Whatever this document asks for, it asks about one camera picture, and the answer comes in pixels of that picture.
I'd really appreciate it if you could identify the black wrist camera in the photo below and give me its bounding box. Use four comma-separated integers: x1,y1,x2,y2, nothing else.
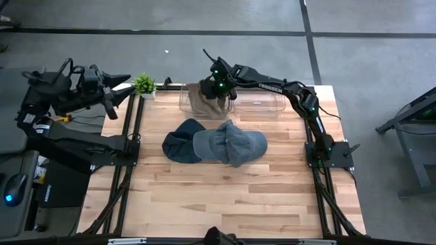
80,66,102,86
211,56,228,74

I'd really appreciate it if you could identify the black computer mouse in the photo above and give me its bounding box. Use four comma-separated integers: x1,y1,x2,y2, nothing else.
3,173,29,208

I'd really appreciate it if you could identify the black base plate lever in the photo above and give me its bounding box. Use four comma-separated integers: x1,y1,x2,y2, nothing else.
343,143,361,158

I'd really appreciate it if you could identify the black computer case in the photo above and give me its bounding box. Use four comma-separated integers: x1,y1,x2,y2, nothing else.
36,159,91,209

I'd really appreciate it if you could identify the clear plastic bin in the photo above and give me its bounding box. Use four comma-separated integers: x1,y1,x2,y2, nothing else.
233,91,287,118
178,83,234,120

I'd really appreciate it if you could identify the grey desk top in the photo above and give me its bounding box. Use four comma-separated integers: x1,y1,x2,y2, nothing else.
0,149,40,239

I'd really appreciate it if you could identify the khaki brown hat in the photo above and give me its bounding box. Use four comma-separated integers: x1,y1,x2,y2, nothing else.
200,91,230,120

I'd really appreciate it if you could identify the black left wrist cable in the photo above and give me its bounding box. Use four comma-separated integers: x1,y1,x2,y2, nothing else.
22,57,86,82

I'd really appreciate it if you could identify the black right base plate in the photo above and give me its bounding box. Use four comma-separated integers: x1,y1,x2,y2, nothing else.
305,141,355,169

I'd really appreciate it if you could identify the small white yellow package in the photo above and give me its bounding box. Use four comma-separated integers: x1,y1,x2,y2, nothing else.
33,155,48,184

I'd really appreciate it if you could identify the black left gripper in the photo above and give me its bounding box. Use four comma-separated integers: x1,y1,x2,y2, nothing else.
76,72,136,120

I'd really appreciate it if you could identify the black aluminium table frame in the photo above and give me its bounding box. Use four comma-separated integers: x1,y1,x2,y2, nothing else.
50,83,372,245

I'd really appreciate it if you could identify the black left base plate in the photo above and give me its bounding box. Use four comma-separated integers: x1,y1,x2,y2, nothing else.
90,137,141,168

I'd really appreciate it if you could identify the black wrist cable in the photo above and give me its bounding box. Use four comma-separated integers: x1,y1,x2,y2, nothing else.
203,48,217,64
22,57,86,82

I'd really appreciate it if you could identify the grey desk panel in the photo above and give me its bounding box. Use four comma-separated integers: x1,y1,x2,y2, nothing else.
0,66,45,156

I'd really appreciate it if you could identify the grey metal stand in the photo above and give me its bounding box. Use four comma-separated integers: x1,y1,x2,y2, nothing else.
374,86,436,198

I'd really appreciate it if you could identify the black leader arm handle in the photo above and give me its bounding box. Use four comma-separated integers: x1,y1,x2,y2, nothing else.
203,226,246,245

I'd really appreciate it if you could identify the dark navy hat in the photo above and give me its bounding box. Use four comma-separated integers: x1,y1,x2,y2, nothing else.
161,118,207,164

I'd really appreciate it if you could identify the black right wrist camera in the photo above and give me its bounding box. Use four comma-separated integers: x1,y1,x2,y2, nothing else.
211,56,228,74

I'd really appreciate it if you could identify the silver metal bracket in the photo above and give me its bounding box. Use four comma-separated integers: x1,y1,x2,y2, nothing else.
108,238,147,245
298,239,338,245

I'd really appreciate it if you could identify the small green potted plant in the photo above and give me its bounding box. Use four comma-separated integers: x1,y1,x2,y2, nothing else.
131,71,157,100

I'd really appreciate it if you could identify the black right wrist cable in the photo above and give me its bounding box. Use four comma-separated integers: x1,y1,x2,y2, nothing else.
203,48,217,64

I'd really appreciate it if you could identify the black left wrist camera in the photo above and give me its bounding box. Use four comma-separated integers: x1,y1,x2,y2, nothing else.
80,66,102,86

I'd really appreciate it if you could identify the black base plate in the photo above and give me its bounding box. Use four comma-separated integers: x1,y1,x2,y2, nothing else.
90,137,141,168
305,141,355,169

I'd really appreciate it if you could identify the blue denim cap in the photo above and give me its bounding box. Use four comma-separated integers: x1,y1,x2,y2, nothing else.
217,119,268,168
192,118,246,168

